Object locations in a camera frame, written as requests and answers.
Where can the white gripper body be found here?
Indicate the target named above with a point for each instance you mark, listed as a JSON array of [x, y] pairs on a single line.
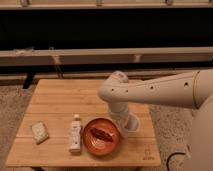
[[120, 114]]

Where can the white ceramic cup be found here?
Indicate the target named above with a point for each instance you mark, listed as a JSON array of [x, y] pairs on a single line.
[[128, 125]]

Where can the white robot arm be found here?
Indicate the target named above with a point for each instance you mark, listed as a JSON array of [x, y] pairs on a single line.
[[187, 90]]

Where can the orange ceramic bowl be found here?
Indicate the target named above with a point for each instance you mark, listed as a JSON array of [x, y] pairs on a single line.
[[101, 137]]

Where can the white tube bottle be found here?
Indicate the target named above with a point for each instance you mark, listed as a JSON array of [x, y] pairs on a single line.
[[75, 134]]

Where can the wooden table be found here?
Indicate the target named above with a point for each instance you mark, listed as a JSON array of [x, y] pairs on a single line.
[[55, 102]]

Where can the white wrapped packet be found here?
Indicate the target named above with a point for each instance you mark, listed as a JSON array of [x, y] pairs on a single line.
[[39, 132]]

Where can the long wooden bench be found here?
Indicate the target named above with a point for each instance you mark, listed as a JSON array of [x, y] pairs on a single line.
[[105, 56]]

